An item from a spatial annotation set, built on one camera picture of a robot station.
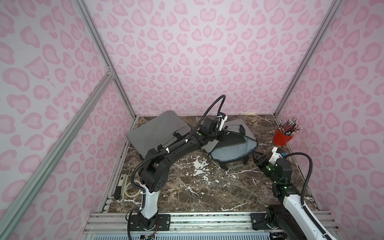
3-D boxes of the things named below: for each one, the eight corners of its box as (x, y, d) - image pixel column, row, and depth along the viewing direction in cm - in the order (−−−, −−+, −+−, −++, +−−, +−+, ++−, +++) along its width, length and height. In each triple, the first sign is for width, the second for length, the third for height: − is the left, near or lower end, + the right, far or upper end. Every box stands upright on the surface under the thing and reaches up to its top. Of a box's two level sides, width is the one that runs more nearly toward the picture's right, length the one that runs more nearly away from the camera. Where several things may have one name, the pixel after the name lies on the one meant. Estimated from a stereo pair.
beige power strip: (114, 202, 82) (110, 199, 78) (122, 177, 91) (119, 174, 87) (122, 202, 82) (118, 199, 78) (129, 177, 91) (126, 174, 87)
